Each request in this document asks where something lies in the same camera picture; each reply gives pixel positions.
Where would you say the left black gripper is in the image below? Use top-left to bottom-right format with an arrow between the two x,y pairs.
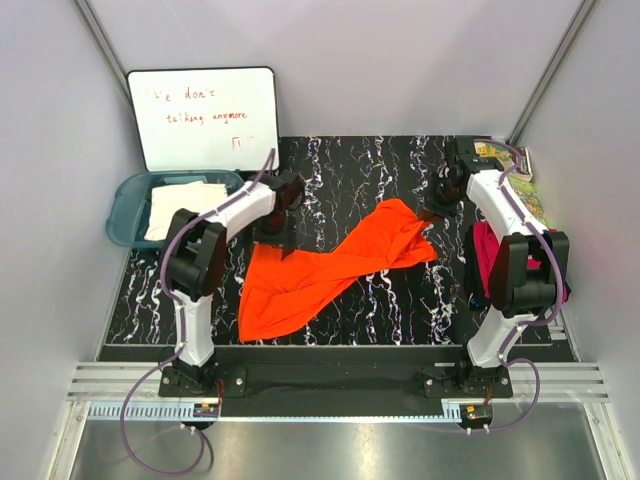
243,211 -> 294,257

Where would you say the orange t shirt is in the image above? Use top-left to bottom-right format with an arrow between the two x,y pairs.
238,198 -> 438,342

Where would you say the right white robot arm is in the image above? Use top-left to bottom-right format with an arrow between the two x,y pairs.
420,136 -> 570,397

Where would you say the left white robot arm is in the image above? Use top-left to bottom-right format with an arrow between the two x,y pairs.
160,171 -> 305,396

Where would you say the magenta folded t shirt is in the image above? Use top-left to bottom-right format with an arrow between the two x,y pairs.
472,219 -> 569,306

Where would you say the yellow paperback book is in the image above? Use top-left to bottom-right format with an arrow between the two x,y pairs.
474,139 -> 533,182

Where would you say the green paperback book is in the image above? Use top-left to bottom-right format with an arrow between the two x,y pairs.
508,174 -> 548,226

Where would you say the white t shirt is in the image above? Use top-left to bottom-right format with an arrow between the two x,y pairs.
144,181 -> 228,242

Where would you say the teal plastic bin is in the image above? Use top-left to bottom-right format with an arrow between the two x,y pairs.
105,170 -> 244,249

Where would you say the white whiteboard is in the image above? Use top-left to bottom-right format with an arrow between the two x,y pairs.
127,66 -> 279,172

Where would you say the left connector box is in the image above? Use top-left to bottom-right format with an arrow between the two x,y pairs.
193,402 -> 221,418

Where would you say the connector box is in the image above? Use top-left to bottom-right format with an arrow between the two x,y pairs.
193,402 -> 221,418
460,403 -> 493,435

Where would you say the right connector box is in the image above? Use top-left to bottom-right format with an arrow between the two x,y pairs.
460,403 -> 493,435

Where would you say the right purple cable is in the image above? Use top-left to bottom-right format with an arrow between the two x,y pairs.
417,138 -> 564,432

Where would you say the purple cable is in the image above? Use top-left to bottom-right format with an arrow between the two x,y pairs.
417,138 -> 564,432
118,147 -> 279,476

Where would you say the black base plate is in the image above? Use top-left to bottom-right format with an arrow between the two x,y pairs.
159,346 -> 513,419

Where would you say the white cable duct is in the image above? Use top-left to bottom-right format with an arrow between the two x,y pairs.
88,401 -> 217,422

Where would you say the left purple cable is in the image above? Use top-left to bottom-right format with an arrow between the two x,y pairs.
118,147 -> 279,476

